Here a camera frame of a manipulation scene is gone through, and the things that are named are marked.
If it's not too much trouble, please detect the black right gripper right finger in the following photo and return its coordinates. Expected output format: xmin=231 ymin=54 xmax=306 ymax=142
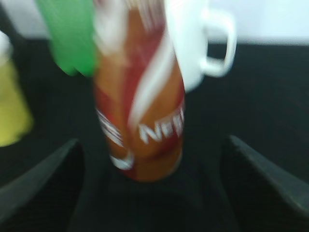
xmin=221 ymin=135 xmax=309 ymax=232

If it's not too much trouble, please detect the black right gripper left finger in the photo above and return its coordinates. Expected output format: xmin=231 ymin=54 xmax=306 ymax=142
xmin=0 ymin=139 xmax=85 ymax=232

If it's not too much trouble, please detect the brown Nescafe coffee bottle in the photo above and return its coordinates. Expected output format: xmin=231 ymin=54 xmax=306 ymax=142
xmin=93 ymin=0 xmax=185 ymax=182

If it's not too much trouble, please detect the yellow paper cup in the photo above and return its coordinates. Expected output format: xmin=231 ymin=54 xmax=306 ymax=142
xmin=0 ymin=32 xmax=34 ymax=147

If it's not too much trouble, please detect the green sprite bottle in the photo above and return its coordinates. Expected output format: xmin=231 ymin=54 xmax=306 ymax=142
xmin=35 ymin=0 xmax=96 ymax=76

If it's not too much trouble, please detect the white ceramic mug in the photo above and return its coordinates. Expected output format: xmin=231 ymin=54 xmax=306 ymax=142
xmin=165 ymin=0 xmax=237 ymax=93

